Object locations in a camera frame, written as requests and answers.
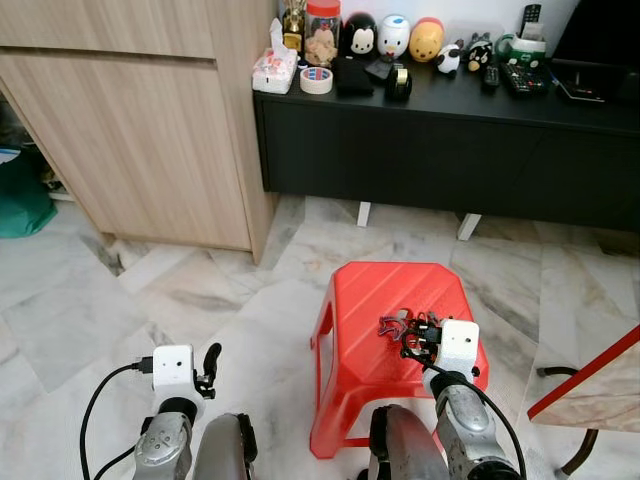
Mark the bunch of keys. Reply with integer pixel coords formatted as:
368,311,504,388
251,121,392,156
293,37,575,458
377,309,433,358

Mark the red plastic stool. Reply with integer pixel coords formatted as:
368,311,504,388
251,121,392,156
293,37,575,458
309,261,490,460

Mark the black TV console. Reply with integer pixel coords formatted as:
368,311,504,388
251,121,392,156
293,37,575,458
252,58,640,242

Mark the red-edged marble table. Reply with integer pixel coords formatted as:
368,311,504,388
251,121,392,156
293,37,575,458
526,324,640,434

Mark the black curved table leg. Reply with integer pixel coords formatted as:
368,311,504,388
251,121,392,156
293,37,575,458
537,365,602,477

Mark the light wooden cabinet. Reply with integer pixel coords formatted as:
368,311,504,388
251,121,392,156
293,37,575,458
0,0,283,253

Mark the black tape dispenser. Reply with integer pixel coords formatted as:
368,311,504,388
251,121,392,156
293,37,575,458
384,62,414,104

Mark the green fabric bag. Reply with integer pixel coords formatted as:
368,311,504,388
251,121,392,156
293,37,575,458
0,147,59,240

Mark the black wallet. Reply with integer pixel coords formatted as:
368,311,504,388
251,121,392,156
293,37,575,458
332,56,375,99

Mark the small black pouch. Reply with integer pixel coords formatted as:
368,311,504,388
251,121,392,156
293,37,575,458
364,57,395,84

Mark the slim black remote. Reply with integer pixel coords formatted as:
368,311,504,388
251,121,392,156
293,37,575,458
481,62,502,94

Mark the white tape roll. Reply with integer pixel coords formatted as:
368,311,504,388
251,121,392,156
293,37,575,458
299,66,335,96

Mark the small white cow figure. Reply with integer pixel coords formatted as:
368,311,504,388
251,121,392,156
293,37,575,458
436,39,467,77

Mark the wide black remote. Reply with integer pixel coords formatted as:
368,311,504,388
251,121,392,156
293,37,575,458
499,61,550,99

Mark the black white animal figure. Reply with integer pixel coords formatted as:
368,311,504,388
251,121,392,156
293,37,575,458
465,32,495,74

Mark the yellow egg toy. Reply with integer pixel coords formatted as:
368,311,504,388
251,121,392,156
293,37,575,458
408,16,446,64

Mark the white egg toy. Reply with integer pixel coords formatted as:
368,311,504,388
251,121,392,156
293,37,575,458
377,13,412,62

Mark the pink white tissue box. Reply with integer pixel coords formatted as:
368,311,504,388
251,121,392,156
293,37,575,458
251,17,300,95

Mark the green mug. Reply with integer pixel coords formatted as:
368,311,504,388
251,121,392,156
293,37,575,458
496,32,549,70

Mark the black flat tray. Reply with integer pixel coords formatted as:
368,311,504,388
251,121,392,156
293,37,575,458
547,59,612,105

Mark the red-lidded glass jar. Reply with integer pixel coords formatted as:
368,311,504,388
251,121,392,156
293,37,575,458
304,0,344,70

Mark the gold trophy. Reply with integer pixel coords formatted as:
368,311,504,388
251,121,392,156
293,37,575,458
281,0,308,54

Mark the black television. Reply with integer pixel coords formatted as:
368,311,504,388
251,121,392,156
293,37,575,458
551,0,640,73

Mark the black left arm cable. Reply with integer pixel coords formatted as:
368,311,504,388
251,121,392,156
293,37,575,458
79,357,157,480

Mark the black cordless handset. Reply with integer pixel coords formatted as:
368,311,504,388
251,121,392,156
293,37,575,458
519,3,544,42

